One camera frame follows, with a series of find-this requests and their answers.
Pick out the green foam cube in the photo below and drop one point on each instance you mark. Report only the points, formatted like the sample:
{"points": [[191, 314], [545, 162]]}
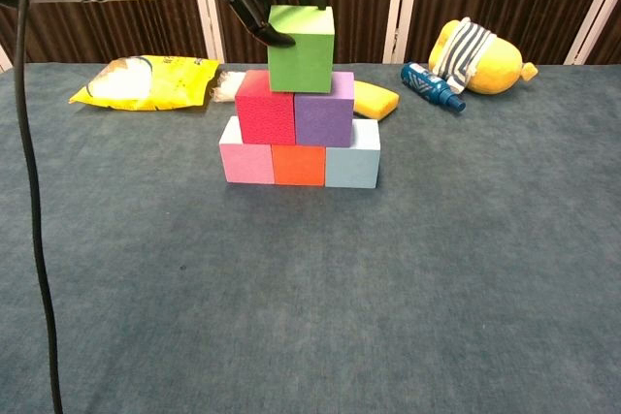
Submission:
{"points": [[301, 65]]}

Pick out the red foam cube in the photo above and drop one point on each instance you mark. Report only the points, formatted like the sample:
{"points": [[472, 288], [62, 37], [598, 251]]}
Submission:
{"points": [[267, 118]]}

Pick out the purple foam cube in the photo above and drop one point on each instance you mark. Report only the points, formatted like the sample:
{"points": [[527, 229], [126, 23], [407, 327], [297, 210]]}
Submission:
{"points": [[322, 118]]}

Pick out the pink foam cube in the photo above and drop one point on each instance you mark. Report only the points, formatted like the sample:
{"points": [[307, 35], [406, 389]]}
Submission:
{"points": [[247, 164]]}

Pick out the orange foam cube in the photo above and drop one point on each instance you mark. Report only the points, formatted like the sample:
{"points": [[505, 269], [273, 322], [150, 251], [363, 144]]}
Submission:
{"points": [[298, 164]]}

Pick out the light blue foam cube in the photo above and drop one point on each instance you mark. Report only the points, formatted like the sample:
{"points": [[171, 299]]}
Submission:
{"points": [[351, 167]]}

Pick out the clear pack of white sticks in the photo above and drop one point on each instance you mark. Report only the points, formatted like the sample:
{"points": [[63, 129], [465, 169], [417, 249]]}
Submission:
{"points": [[228, 86]]}

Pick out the yellow snack bag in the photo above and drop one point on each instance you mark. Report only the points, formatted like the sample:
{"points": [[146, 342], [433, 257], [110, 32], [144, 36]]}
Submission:
{"points": [[179, 84]]}

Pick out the yellow sponge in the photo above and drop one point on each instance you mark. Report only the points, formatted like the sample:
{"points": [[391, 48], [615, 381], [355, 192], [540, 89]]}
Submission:
{"points": [[378, 101]]}

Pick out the blue spray bottle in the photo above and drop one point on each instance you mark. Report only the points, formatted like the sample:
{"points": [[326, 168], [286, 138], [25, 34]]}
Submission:
{"points": [[427, 86]]}

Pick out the blue white striped sock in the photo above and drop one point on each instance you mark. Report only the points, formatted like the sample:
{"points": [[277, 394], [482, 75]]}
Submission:
{"points": [[466, 50]]}

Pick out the yellow plush toy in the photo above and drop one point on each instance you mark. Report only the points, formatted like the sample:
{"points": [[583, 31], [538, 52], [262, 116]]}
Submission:
{"points": [[500, 65]]}

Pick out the teal felt table cover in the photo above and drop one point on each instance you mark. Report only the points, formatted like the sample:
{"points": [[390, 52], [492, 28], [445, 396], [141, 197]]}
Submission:
{"points": [[291, 264]]}

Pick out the white screen frame post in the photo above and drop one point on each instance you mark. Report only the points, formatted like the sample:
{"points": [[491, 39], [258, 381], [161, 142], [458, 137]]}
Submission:
{"points": [[395, 21], [591, 31], [4, 59], [213, 41]]}

